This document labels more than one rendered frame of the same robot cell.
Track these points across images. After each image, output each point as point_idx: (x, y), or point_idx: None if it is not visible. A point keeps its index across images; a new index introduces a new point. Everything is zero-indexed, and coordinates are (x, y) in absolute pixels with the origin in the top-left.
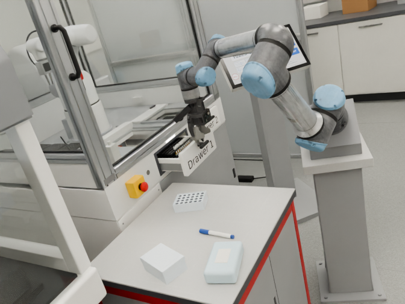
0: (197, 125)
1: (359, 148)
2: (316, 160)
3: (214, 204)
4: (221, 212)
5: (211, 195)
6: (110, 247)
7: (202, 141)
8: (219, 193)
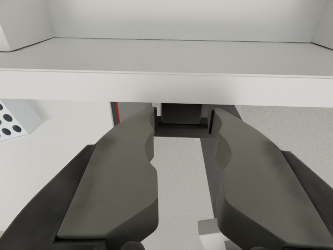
0: (225, 228)
1: None
2: (223, 246)
3: (30, 146)
4: (17, 166)
5: (57, 124)
6: None
7: (207, 112)
8: (73, 139)
